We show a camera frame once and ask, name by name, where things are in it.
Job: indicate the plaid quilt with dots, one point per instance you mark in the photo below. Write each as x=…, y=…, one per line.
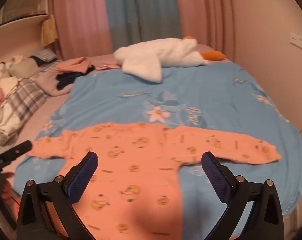
x=25, y=97

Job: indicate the white wall socket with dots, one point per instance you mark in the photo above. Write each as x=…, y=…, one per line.
x=300, y=41

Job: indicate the grey green pillow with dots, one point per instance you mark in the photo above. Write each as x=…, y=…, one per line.
x=25, y=67

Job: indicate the blue curtain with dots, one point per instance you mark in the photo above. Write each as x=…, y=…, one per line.
x=123, y=12

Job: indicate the white goose plush toy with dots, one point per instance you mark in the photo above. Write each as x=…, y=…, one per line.
x=153, y=55

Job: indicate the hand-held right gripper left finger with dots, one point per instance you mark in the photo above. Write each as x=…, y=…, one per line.
x=83, y=177

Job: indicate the striped pillow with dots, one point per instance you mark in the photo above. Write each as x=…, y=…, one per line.
x=47, y=54

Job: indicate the folded pink garment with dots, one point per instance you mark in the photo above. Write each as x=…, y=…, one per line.
x=73, y=65

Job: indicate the pink curtain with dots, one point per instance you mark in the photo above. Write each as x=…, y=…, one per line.
x=203, y=12
x=83, y=17

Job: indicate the yellow tassel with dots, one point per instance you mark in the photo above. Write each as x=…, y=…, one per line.
x=49, y=31

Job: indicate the orange printed baby onesie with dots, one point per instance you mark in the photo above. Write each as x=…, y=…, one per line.
x=141, y=167

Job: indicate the white cloth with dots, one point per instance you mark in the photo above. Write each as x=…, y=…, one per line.
x=9, y=83

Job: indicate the pile of folded clothes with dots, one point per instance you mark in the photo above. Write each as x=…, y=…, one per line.
x=66, y=80

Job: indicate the small pink garment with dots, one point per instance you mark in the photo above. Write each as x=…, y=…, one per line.
x=106, y=66

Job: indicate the black and white plush toy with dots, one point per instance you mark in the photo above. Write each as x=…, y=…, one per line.
x=2, y=70

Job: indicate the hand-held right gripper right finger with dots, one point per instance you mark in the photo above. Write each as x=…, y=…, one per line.
x=216, y=177

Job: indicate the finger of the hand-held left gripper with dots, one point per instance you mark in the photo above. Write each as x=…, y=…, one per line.
x=15, y=152

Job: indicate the blue floral blanket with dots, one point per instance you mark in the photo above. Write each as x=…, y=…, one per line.
x=203, y=92

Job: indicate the white wall shelf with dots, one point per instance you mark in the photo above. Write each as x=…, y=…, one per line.
x=20, y=5

